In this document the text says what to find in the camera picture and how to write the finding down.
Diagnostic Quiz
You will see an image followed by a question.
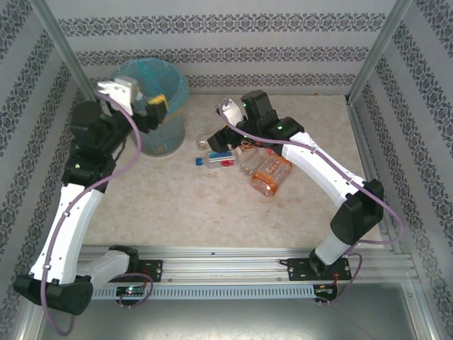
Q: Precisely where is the clear bottle blue cap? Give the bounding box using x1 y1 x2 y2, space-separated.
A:
195 150 239 169

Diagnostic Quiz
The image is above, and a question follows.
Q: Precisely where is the large orange bottle white cap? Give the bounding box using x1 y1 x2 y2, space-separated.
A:
251 154 294 198

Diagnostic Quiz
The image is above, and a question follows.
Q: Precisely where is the blue trash bin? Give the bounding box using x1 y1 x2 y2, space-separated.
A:
109 58 190 157

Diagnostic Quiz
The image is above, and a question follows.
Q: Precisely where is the blue plastic bin liner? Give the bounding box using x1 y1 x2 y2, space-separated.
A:
110 57 190 118

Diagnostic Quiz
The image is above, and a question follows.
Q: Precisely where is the circuit board green light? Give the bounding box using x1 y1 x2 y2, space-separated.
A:
115 285 147 298

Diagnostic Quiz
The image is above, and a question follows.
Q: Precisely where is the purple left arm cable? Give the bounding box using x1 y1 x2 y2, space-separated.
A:
41 90 155 336

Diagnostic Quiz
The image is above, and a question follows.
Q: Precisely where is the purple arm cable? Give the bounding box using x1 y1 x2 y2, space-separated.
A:
41 90 155 336
219 102 406 307

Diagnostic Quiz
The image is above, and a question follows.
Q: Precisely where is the aluminium frame post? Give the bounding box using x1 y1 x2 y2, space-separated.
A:
28 0 103 107
348 0 414 107

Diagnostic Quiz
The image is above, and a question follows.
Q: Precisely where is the aluminium side rail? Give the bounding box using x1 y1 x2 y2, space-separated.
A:
346 101 404 254

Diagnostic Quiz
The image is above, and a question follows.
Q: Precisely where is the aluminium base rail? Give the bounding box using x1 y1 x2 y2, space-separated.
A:
76 246 417 284

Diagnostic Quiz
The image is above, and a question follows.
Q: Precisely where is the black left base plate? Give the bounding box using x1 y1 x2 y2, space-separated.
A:
136 259 164 283

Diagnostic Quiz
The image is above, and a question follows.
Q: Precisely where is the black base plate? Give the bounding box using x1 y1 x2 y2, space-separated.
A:
287 257 351 283
136 259 164 283

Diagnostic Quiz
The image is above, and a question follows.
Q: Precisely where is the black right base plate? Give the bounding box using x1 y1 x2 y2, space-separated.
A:
287 257 351 283

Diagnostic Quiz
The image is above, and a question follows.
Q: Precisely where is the grey slotted cable duct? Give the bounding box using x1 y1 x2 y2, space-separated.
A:
91 285 318 301

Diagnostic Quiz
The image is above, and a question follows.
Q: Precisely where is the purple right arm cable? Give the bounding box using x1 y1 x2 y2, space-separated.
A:
219 102 406 307

